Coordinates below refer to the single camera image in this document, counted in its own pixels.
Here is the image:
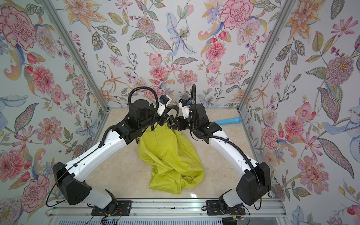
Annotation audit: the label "lime green trousers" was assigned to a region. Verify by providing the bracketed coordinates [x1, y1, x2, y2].
[137, 126, 205, 195]

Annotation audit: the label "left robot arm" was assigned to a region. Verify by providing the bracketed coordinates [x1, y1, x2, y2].
[52, 96, 179, 212]

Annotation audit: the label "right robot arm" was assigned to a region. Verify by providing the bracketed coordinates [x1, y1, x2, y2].
[173, 100, 271, 212]

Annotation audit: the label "black microphone on tripod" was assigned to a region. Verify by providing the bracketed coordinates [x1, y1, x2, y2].
[181, 94, 190, 101]

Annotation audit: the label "blue toy microphone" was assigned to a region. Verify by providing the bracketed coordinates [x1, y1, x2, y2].
[216, 117, 242, 125]

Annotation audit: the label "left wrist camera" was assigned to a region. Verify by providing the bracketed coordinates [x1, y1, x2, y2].
[157, 95, 172, 116]

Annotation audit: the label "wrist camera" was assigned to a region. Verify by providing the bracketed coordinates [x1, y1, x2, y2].
[157, 95, 172, 116]
[179, 99, 191, 119]

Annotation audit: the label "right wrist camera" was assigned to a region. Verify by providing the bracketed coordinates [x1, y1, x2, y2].
[179, 99, 191, 119]

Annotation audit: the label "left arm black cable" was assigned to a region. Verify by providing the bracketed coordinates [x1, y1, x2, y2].
[127, 86, 159, 110]

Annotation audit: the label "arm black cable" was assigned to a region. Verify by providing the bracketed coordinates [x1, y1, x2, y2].
[190, 84, 197, 124]
[127, 86, 159, 110]

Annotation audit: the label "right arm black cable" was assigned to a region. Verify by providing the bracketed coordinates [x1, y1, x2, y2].
[190, 84, 197, 124]

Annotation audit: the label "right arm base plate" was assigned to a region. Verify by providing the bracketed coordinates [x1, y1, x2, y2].
[202, 197, 246, 216]

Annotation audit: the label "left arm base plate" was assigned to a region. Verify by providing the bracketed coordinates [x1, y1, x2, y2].
[91, 189, 132, 217]

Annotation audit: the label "aluminium front rail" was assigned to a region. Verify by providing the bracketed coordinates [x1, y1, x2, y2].
[45, 198, 287, 219]

